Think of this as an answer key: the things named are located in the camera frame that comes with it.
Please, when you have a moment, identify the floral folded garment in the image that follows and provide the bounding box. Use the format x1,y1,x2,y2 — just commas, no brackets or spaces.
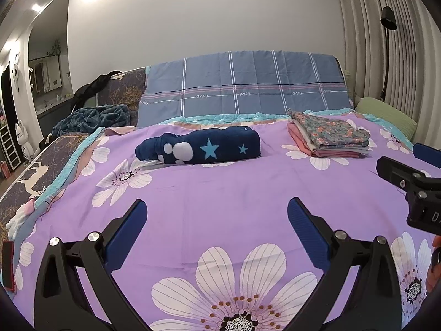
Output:
288,110,371,148

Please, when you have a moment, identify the teal fleece blanket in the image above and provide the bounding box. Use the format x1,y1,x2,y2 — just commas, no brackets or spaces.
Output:
52,104,132,137

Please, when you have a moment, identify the beige pleated curtain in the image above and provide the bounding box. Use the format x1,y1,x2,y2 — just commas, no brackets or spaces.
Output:
334,0,441,138

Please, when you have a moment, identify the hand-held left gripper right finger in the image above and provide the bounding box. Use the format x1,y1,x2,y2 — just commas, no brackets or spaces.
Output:
288,197,402,331

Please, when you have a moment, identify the pink folded garment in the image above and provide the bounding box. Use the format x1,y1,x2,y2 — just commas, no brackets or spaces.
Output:
288,122,369,160

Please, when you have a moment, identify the white wall clock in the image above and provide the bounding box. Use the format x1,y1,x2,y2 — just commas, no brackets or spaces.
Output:
10,53,22,92

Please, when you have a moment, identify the white shelf rack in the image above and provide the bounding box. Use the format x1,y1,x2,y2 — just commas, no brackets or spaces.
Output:
0,122,20,172

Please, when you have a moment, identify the red flat object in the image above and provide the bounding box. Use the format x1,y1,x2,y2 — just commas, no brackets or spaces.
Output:
0,241,16,292

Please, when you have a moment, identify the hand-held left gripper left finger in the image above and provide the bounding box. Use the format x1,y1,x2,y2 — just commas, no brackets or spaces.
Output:
33,199,149,331

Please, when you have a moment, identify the purple floral bedsheet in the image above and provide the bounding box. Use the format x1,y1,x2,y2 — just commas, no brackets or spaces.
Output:
7,112,441,331

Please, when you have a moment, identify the green pillow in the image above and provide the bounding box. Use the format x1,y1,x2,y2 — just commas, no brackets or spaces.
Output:
355,97,418,140

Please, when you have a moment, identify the person's right hand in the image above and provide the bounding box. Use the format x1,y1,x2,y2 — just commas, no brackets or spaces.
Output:
425,235,441,293

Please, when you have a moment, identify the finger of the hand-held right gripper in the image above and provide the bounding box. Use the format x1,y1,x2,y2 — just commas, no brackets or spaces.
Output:
376,156,441,191
413,143,441,168

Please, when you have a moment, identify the wall mirror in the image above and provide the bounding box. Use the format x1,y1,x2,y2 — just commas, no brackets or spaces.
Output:
28,55,63,94

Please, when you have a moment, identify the navy star print fleece jacket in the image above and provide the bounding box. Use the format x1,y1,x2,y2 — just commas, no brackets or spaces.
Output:
135,126,262,165

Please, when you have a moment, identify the black floor lamp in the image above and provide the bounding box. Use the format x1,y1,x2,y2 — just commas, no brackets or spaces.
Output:
380,6,397,103

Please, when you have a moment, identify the dark branch print pillow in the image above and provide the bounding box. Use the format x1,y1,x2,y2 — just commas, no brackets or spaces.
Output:
98,69,147,111

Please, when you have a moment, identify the dark deer print quilt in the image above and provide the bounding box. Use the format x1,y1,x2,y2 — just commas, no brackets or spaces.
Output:
0,132,106,245

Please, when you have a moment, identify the black garment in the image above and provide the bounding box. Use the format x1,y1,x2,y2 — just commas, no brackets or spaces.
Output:
71,71,120,110

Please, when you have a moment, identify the white cat figurine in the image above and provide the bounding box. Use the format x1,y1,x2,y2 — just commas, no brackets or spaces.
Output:
14,121,36,161

